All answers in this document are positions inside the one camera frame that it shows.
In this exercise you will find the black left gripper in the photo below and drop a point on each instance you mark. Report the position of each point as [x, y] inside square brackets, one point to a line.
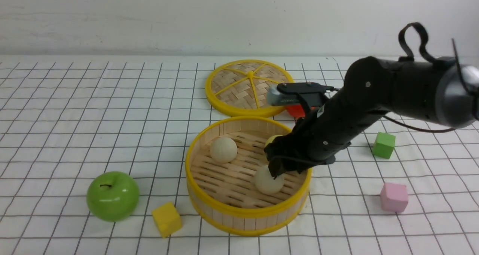
[318, 137]

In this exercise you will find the cream white bun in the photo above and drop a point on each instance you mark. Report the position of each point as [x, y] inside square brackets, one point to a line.
[267, 184]

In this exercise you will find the yellow bun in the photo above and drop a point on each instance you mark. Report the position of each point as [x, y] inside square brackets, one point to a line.
[271, 139]

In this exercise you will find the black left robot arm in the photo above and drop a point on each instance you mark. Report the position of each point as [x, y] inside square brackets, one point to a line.
[443, 93]

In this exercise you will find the bamboo steamer tray yellow rim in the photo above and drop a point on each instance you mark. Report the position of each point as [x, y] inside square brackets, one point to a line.
[224, 195]

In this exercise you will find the woven bamboo steamer lid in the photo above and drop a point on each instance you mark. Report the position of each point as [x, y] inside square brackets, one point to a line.
[239, 88]

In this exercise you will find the red pomegranate fruit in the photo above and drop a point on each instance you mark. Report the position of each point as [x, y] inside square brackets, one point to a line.
[297, 111]

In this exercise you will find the green foam cube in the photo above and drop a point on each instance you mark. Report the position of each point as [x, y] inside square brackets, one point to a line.
[384, 145]

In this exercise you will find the pink foam cube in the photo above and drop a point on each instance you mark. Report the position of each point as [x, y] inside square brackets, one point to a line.
[394, 197]

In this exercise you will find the yellow foam cube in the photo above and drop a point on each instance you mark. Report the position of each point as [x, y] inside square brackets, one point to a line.
[167, 219]

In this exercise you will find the green apple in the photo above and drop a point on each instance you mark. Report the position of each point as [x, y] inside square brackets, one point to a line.
[112, 196]

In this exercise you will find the white grid tablecloth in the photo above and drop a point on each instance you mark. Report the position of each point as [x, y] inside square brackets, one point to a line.
[67, 120]

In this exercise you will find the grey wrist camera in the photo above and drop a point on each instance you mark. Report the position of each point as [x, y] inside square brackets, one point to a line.
[306, 94]

